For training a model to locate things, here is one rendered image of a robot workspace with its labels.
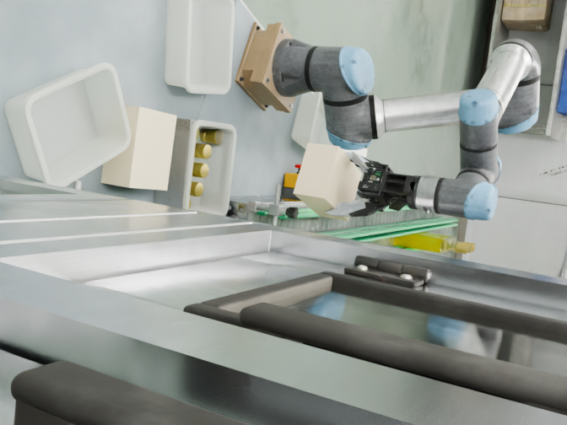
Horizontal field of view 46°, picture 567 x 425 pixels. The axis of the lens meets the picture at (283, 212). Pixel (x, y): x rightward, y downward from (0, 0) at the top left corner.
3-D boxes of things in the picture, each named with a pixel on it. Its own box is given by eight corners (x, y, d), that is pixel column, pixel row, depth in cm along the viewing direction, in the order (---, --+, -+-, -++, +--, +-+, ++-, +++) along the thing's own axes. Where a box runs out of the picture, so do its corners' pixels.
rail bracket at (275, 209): (242, 250, 162) (288, 259, 156) (251, 180, 161) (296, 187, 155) (249, 249, 165) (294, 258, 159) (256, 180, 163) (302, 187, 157)
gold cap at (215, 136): (224, 129, 160) (208, 127, 162) (214, 130, 157) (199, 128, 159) (223, 143, 161) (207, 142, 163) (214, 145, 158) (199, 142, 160)
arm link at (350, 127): (321, 86, 179) (535, 61, 171) (328, 137, 186) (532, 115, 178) (321, 104, 169) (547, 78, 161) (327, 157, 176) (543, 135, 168)
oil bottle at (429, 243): (393, 244, 264) (464, 257, 251) (395, 230, 263) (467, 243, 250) (397, 244, 269) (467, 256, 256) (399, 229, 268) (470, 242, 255)
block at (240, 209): (218, 237, 165) (243, 242, 162) (223, 199, 164) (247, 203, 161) (227, 236, 168) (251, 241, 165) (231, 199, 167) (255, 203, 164)
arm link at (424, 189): (446, 185, 141) (438, 221, 140) (425, 181, 144) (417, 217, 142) (439, 171, 135) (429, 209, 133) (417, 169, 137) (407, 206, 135)
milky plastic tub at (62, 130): (-15, 96, 111) (21, 99, 107) (79, 56, 128) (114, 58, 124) (16, 189, 119) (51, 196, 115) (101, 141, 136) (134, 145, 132)
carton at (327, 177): (308, 142, 148) (338, 146, 144) (332, 169, 161) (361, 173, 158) (293, 193, 145) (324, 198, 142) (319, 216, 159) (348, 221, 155)
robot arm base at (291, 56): (278, 29, 172) (313, 29, 167) (305, 51, 185) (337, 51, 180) (267, 86, 170) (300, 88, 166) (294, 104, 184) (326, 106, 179)
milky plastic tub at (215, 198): (153, 215, 151) (184, 221, 147) (164, 115, 149) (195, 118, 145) (198, 212, 166) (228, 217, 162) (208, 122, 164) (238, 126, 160)
